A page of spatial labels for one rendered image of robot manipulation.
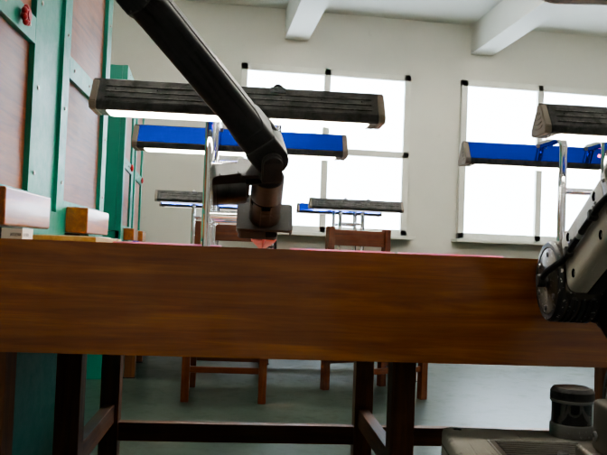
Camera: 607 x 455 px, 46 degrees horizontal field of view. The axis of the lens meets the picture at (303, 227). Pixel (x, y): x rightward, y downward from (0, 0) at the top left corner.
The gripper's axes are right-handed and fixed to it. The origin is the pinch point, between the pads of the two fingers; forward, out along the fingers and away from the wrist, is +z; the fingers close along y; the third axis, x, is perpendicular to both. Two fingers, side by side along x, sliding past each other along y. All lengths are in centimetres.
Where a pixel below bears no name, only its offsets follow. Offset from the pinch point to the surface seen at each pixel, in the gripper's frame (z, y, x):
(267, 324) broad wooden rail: -5.9, -1.0, 21.3
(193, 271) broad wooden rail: -11.0, 11.7, 14.7
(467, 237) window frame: 396, -211, -343
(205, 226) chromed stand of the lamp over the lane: 20.6, 12.4, -22.3
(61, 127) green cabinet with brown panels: 24, 52, -57
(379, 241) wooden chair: 207, -77, -176
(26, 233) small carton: -9.9, 40.6, 7.3
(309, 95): -10.2, -9.0, -34.3
